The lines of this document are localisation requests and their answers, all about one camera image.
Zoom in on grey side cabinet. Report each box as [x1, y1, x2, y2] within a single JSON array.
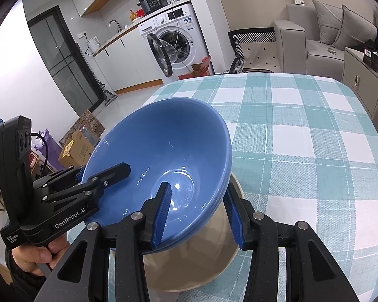
[[341, 47, 378, 120]]

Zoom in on black box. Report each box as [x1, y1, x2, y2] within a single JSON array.
[[363, 39, 378, 78]]

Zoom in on red cardboard box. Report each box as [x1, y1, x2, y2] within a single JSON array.
[[178, 56, 215, 81]]

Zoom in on upright floor cleaner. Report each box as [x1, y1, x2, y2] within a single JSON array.
[[96, 79, 118, 106]]

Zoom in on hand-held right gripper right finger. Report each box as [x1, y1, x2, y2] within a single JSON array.
[[223, 182, 360, 302]]

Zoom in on black pressure cooker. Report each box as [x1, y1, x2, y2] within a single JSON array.
[[137, 0, 169, 15]]

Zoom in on yellow cardboard box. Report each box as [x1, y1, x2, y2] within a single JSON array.
[[58, 130, 95, 169]]

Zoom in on white washing machine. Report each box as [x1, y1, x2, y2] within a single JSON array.
[[138, 2, 210, 78]]

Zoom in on grey sofa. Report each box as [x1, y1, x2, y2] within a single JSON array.
[[272, 3, 378, 76]]

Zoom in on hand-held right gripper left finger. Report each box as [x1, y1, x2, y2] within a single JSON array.
[[33, 181, 173, 302]]

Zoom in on white kettle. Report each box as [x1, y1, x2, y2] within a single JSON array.
[[86, 37, 101, 54]]

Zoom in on beige plate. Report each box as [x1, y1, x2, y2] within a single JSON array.
[[143, 173, 245, 293]]

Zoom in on grey cushion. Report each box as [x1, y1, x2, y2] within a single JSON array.
[[312, 0, 344, 45], [332, 5, 378, 51]]

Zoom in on brown patterned cardboard box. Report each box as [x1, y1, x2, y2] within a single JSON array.
[[60, 109, 106, 145]]

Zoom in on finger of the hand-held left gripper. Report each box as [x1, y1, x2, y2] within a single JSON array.
[[32, 165, 86, 193], [40, 162, 132, 204]]

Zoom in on white kitchen cabinet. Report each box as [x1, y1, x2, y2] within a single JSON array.
[[93, 22, 164, 95]]

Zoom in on purple bag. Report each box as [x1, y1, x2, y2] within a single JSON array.
[[33, 129, 64, 170]]

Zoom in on dark grey flat box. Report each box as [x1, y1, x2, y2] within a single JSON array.
[[80, 125, 101, 147]]

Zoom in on person's left hand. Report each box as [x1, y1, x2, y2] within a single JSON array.
[[11, 234, 70, 277]]

